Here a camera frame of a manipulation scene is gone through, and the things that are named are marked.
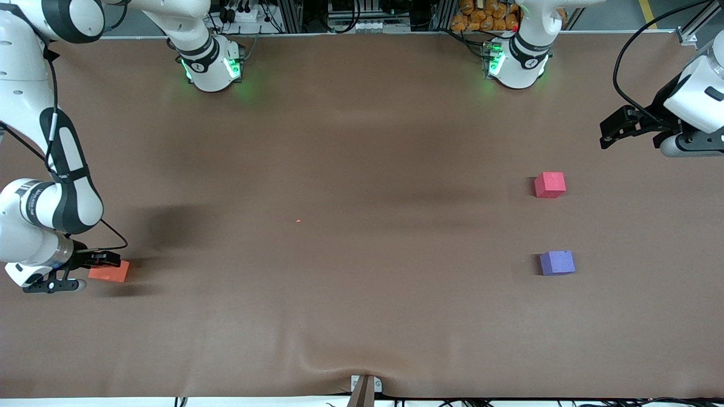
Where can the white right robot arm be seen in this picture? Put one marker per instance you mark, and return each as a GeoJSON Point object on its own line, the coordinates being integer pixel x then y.
{"type": "Point", "coordinates": [68, 203]}

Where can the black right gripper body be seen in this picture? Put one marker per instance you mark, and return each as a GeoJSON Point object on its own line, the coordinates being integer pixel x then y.
{"type": "Point", "coordinates": [85, 258]}

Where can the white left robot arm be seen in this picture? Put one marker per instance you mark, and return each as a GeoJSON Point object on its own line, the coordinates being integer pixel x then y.
{"type": "Point", "coordinates": [696, 93]}

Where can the aluminium corner bracket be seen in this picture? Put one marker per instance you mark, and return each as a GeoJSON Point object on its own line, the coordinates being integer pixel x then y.
{"type": "Point", "coordinates": [686, 37]}

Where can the bag of orange objects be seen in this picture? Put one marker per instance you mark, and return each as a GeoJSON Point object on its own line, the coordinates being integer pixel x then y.
{"type": "Point", "coordinates": [485, 14]}

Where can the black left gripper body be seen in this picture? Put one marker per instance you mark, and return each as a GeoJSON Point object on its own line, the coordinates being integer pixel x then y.
{"type": "Point", "coordinates": [656, 112]}

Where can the orange foam block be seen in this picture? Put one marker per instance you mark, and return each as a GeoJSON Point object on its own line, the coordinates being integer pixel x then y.
{"type": "Point", "coordinates": [112, 273]}

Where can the brown table cover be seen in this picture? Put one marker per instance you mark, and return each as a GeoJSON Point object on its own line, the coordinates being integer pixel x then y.
{"type": "Point", "coordinates": [362, 311]}

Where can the purple foam block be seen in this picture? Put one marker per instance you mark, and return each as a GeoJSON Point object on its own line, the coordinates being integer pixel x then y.
{"type": "Point", "coordinates": [557, 263]}

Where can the metal bracket with brown post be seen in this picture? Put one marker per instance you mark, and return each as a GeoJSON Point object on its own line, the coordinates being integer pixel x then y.
{"type": "Point", "coordinates": [365, 390]}

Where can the red foam block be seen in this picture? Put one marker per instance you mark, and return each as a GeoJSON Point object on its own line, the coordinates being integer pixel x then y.
{"type": "Point", "coordinates": [550, 184]}

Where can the white power strip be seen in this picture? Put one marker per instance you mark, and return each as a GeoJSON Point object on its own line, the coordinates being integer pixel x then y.
{"type": "Point", "coordinates": [243, 14]}

